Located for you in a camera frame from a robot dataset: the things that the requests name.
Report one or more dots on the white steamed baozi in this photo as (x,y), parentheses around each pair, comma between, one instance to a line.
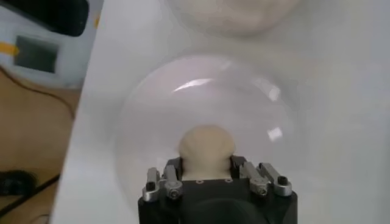
(205,146)

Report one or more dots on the black rounded robot part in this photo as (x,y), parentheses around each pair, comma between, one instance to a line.
(45,15)

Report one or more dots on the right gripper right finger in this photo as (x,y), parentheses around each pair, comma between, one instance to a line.
(259,179)

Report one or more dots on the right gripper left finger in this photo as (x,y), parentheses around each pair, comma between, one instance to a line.
(172,184)

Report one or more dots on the white round plate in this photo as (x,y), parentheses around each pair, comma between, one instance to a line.
(213,100)

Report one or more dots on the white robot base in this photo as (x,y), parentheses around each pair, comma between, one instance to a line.
(70,61)

